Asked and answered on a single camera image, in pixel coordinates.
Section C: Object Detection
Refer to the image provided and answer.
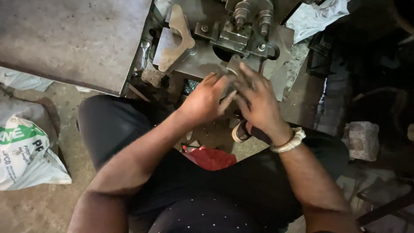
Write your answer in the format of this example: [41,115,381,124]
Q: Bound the person's left hand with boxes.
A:
[177,72,237,125]

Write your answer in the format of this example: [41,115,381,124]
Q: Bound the person's right hand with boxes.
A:
[234,62,292,147]

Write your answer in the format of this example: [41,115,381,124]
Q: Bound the small grey metal plate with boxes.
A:
[226,54,247,78]

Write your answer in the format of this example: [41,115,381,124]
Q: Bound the white and black sandal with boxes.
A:
[232,119,253,143]

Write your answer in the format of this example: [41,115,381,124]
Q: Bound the metal press machine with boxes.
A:
[128,0,303,98]

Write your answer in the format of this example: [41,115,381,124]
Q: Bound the white thread wristband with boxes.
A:
[270,127,306,153]

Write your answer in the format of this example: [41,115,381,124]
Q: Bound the curved cut metal plate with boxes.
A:
[158,4,196,72]

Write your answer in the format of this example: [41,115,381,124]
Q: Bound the red plastic bag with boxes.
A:
[182,145,237,171]

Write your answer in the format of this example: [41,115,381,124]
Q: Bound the crumpled white plastic sheet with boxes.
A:
[286,0,350,44]

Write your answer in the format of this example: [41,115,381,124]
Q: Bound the person's black trousers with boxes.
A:
[76,94,350,233]

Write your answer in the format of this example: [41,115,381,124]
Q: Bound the steel wrench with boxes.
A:
[140,40,151,70]

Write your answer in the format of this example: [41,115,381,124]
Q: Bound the grey stone block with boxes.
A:
[342,121,380,162]

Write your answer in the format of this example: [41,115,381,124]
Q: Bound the grey metal work table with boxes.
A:
[0,0,152,97]

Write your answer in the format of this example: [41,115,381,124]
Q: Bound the white printed plastic sack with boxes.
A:
[0,114,72,191]

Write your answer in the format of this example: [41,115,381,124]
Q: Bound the dark metal stool frame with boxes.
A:
[351,162,414,227]

